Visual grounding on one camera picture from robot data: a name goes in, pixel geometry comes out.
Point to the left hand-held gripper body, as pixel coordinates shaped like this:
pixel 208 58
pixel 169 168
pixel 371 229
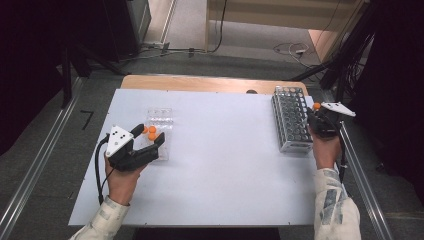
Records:
pixel 121 160

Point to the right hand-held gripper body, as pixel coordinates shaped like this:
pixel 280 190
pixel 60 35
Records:
pixel 326 126

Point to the metal tube rack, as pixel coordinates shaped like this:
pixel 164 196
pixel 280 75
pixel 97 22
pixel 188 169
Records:
pixel 291 116

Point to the clear plastic tube rack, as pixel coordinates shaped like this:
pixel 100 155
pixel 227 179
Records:
pixel 163 116

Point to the person's left hand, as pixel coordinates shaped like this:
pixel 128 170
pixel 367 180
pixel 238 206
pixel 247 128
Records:
pixel 121 185

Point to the person's right hand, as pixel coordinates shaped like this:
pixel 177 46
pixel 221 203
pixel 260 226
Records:
pixel 326 151

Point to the dark table grommet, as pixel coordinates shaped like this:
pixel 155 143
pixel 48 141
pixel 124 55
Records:
pixel 251 91

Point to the white table cover board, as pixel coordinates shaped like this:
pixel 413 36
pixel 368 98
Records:
pixel 216 160

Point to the light wooden panel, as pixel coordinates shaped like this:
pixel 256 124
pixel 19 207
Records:
pixel 320 43

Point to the wooden table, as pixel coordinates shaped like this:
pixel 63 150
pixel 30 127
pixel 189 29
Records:
pixel 200 83

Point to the black curtain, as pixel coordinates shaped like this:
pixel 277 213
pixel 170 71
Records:
pixel 400 83
pixel 26 66

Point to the grey power strip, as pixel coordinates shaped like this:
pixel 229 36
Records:
pixel 156 45

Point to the black metal stand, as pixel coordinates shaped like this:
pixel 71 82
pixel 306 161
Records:
pixel 66 80

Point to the beige wooden furniture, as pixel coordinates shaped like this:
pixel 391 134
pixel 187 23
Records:
pixel 283 13

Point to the grey cabinet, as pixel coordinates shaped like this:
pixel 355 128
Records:
pixel 140 20

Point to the aluminium floor rail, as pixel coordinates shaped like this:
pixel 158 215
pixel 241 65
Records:
pixel 378 218
pixel 40 160

